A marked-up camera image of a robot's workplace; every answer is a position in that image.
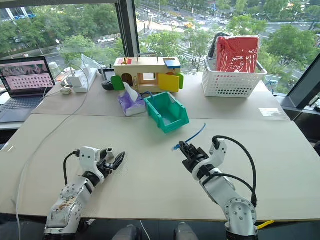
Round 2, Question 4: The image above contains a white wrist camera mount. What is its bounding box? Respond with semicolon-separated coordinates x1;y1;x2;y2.
191;138;228;181
78;146;106;186

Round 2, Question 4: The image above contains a green plastic bin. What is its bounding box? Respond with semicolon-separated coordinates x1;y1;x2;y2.
143;91;190;134

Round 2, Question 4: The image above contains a black item behind basket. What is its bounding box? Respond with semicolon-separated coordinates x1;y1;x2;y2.
207;32;227;59

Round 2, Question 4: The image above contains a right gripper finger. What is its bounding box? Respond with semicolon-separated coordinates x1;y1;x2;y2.
178;140;191;161
186;143;200;158

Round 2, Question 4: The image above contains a red bag in plastic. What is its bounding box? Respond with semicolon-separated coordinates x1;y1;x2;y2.
215;35;261;74

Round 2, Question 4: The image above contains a yellow cable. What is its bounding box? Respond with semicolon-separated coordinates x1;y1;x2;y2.
255;220;276;231

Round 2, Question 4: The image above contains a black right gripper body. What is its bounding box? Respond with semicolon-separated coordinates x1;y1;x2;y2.
181;146;210;174

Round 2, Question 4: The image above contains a small beige pebble object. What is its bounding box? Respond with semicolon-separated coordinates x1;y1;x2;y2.
59;85;73;96

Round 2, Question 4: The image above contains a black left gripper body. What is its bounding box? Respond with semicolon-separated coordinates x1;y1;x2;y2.
96;149;119;179

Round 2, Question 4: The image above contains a dark rounded shape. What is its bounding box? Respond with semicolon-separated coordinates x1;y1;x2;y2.
111;224;142;240
174;222;199;240

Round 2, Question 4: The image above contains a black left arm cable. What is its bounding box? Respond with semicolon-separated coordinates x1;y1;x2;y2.
63;149;81;186

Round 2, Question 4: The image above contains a white power strip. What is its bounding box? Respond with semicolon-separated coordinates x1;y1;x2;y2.
71;68;99;94

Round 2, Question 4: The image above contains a purple tissue pack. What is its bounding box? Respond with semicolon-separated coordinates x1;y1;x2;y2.
117;82;147;117

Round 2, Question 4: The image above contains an open laptop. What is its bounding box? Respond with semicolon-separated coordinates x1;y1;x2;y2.
0;55;57;124

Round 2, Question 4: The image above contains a long white cable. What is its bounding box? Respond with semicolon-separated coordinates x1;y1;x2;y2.
14;64;91;240

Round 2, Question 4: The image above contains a black remote controller with screen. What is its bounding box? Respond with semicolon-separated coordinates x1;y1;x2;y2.
98;66;117;82

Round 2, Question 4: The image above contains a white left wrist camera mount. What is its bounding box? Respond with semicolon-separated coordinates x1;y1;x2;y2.
78;146;106;186

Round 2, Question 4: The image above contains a wooden latch box toy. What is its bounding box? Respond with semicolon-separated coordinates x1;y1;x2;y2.
110;53;185;94

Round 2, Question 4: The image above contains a white charger plug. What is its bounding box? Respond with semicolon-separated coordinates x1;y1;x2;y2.
67;70;81;87

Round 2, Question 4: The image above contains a white paper cup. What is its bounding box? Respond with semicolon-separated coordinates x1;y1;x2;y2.
48;61;61;79

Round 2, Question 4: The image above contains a clear plastic sheet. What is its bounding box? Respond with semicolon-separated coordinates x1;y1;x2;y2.
80;53;98;74

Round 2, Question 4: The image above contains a black round holder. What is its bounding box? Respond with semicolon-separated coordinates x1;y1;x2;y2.
101;80;116;92

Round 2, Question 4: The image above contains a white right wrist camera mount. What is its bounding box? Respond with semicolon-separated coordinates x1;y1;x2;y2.
191;138;228;181

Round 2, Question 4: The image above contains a white perforated basket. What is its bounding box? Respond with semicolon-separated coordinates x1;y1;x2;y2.
201;55;268;98

